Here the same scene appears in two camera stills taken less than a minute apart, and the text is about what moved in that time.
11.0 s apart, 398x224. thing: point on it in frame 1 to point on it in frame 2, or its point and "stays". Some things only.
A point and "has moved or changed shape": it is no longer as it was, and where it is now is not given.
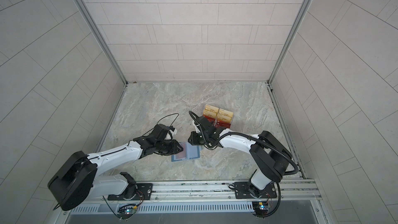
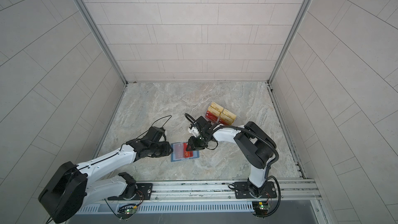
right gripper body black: x=199 y=139 to x=198 y=143
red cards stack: x=210 y=119 has moved or changed shape
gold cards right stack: x=225 y=115 stays
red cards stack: x=219 y=123 stays
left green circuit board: x=126 y=212 stays
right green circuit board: x=260 y=208 stays
